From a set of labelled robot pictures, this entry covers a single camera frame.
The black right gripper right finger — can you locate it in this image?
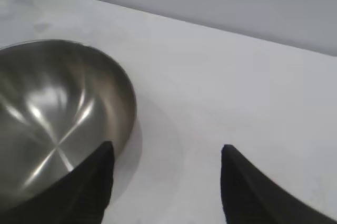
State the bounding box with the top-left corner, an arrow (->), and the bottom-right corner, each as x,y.
220,144 -> 337,224

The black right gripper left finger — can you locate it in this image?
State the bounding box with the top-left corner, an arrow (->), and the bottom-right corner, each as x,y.
0,141 -> 116,224

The stainless steel mixing bowl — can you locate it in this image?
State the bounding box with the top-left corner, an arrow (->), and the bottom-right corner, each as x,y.
0,38 -> 137,210

